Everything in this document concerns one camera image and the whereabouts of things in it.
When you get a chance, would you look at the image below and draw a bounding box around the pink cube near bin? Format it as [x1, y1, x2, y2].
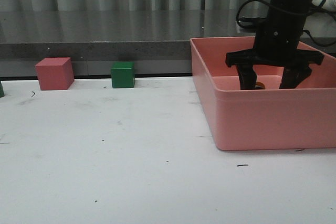
[35, 57, 74, 91]

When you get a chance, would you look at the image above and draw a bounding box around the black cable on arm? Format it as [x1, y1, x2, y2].
[235, 0, 274, 29]

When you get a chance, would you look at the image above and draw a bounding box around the green cube far left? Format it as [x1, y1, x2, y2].
[0, 82, 5, 98]

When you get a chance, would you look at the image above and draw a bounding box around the dark grey counter ledge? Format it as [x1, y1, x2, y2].
[0, 8, 336, 78]

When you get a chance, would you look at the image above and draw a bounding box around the yellow push button switch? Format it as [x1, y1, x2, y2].
[255, 82, 266, 90]

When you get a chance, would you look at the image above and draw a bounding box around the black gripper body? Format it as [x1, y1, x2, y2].
[225, 20, 324, 67]

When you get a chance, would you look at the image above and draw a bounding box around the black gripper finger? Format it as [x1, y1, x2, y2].
[279, 66, 312, 89]
[236, 64, 257, 90]

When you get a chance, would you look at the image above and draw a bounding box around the green cube near bin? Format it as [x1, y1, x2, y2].
[111, 61, 135, 89]

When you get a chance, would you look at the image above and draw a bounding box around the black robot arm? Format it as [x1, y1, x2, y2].
[226, 0, 324, 90]

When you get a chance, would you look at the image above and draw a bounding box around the pink plastic bin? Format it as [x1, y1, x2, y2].
[190, 37, 335, 151]

